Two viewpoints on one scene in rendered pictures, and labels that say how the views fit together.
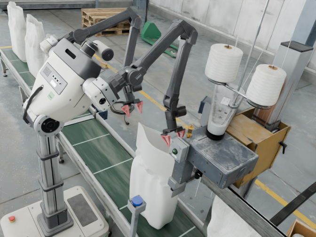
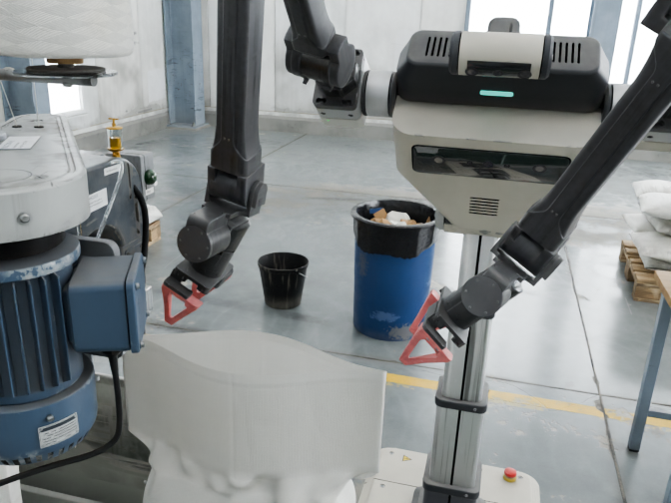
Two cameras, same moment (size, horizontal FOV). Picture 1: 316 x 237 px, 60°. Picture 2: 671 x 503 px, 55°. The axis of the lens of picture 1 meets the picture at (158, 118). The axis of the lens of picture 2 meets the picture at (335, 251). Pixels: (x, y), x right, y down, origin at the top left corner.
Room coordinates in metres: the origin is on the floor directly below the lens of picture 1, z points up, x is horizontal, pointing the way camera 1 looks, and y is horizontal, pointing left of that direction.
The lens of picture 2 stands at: (2.24, -0.45, 1.58)
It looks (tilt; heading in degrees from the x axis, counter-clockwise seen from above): 20 degrees down; 147
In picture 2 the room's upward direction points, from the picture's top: 2 degrees clockwise
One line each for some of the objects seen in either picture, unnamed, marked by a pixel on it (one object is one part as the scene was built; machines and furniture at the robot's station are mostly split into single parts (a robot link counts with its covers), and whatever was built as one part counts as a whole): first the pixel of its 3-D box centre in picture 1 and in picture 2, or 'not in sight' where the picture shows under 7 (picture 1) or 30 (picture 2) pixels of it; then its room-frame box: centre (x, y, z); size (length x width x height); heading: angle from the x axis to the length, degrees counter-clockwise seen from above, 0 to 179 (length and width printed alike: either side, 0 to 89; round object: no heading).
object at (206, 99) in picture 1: (206, 107); (112, 310); (1.52, -0.29, 1.25); 0.10 x 0.08 x 0.12; 158
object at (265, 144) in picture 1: (247, 144); not in sight; (1.28, -0.53, 1.18); 0.34 x 0.25 x 0.31; 133
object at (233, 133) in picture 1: (228, 143); not in sight; (1.16, -0.38, 1.26); 0.22 x 0.05 x 0.16; 43
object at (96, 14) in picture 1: (111, 15); not in sight; (6.85, 1.52, 0.36); 1.20 x 0.82 x 0.14; 129
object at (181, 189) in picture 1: (176, 188); not in sight; (1.05, -0.16, 0.98); 0.09 x 0.05 x 0.05; 133
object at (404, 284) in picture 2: not in sight; (392, 269); (-0.27, 1.57, 0.32); 0.51 x 0.48 x 0.65; 133
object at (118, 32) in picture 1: (111, 27); not in sight; (6.88, 1.52, 0.07); 1.20 x 0.82 x 0.14; 131
